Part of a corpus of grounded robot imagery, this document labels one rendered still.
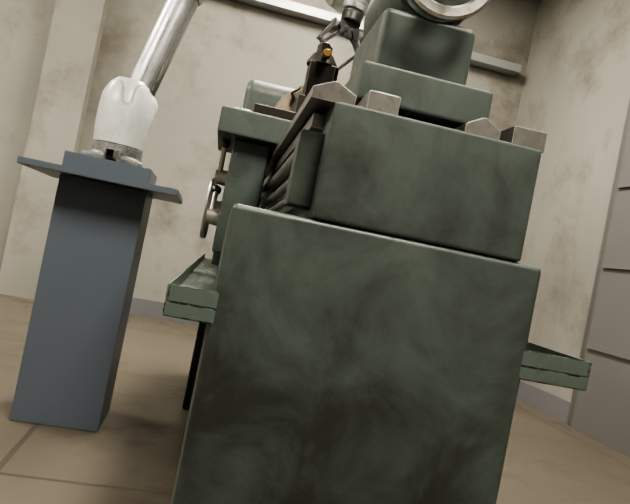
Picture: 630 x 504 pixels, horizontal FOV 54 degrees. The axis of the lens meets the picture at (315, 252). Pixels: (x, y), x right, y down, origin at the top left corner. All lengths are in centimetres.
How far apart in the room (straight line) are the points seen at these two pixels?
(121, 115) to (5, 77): 292
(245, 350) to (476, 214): 36
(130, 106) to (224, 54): 280
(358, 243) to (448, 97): 26
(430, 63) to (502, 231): 28
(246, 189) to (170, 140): 323
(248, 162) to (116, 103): 70
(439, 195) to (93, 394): 139
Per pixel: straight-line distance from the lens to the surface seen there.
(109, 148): 200
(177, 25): 233
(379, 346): 85
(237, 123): 141
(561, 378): 96
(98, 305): 195
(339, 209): 83
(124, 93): 204
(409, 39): 100
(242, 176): 143
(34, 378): 202
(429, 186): 86
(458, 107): 95
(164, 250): 459
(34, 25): 494
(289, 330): 82
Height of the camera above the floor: 63
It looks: 1 degrees up
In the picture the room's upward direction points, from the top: 11 degrees clockwise
